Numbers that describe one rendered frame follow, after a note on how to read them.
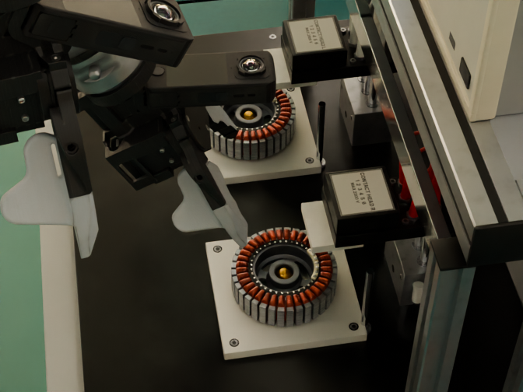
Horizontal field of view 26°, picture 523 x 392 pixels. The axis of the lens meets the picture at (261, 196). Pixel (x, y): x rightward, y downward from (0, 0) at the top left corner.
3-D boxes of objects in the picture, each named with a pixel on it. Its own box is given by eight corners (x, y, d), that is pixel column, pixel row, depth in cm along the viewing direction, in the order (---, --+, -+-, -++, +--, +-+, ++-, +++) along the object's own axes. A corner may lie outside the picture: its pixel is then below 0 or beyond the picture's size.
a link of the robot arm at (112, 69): (122, -16, 96) (124, 47, 91) (151, 20, 99) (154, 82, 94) (49, 21, 98) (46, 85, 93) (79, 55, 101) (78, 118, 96)
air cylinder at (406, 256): (399, 306, 121) (404, 274, 117) (383, 253, 126) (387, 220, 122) (445, 300, 122) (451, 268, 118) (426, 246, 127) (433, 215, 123)
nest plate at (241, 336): (224, 360, 117) (224, 353, 116) (205, 249, 127) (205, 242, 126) (366, 341, 118) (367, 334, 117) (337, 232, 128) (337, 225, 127)
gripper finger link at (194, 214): (201, 263, 107) (157, 176, 106) (256, 240, 106) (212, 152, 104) (194, 274, 105) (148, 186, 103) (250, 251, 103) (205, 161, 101)
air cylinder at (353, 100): (351, 146, 137) (353, 113, 133) (338, 104, 142) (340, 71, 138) (391, 141, 138) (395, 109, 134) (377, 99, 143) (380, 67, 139)
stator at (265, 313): (236, 334, 117) (235, 313, 115) (227, 250, 125) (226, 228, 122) (342, 324, 118) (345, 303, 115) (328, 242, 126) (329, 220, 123)
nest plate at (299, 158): (195, 188, 133) (194, 181, 132) (180, 101, 143) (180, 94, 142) (321, 173, 134) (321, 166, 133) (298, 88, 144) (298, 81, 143)
